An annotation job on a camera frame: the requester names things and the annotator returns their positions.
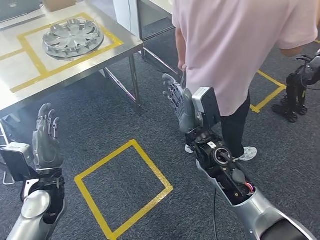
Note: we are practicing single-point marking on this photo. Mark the dark standing robot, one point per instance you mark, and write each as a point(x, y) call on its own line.
point(295, 89)

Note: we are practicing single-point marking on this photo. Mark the yellow marking tape grid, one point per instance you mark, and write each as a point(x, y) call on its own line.
point(31, 53)

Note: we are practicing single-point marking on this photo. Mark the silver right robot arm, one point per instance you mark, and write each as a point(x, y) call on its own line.
point(250, 205)

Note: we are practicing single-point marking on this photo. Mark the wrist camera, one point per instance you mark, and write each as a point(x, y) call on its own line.
point(207, 106)
point(15, 162)

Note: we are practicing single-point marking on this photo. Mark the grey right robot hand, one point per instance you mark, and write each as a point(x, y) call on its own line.
point(186, 112)

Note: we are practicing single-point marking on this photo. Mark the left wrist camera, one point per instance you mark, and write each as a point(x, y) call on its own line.
point(15, 162)

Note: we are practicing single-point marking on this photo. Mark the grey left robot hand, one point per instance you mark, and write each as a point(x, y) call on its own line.
point(47, 152)

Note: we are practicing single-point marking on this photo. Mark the steel workbench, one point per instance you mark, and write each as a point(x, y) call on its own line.
point(160, 5)
point(15, 69)

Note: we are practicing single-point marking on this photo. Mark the person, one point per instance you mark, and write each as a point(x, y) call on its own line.
point(237, 49)

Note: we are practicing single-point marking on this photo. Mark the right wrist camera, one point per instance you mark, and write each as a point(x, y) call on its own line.
point(207, 106)

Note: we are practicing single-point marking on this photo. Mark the silver wheel hubcap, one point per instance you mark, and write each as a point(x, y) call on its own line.
point(72, 38)

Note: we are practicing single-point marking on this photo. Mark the cardboard box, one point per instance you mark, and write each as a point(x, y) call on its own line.
point(59, 4)

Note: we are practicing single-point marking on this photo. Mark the yellow floor tape square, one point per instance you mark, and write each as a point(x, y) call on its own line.
point(86, 198)

